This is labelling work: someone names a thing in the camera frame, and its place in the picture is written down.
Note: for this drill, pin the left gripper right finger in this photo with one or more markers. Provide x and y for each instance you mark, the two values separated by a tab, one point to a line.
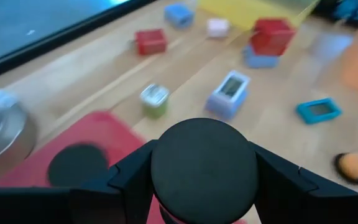
291	202

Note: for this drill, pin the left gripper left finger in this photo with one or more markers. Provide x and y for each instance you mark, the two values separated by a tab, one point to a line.
120	202

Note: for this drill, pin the orange bottle black cap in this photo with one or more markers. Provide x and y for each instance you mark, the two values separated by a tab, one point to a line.
354	168

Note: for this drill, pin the small bottle black cap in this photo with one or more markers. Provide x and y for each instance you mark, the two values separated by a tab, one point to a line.
204	168
78	165

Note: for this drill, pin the teal digital clock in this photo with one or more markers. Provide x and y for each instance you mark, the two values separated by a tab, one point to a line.
319	110

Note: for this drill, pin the green white charger cube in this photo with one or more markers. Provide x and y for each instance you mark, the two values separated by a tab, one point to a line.
154	101

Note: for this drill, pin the lavender digital clock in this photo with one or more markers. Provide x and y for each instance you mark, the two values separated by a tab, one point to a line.
228	96

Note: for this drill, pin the lavender charger cube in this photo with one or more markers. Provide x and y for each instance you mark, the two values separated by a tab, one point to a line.
179	15
259	62

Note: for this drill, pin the red charger cube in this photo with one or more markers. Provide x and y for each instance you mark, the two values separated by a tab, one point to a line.
272	37
151	42

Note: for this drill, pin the pink charger cube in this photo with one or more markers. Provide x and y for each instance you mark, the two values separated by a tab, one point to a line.
217	28

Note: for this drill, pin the red plastic tray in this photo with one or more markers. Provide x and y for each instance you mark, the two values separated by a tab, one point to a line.
104	133

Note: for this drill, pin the silver lamp base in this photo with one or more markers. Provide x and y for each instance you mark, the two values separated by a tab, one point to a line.
2	124

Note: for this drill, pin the yellow plastic tray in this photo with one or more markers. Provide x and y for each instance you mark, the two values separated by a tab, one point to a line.
244	12

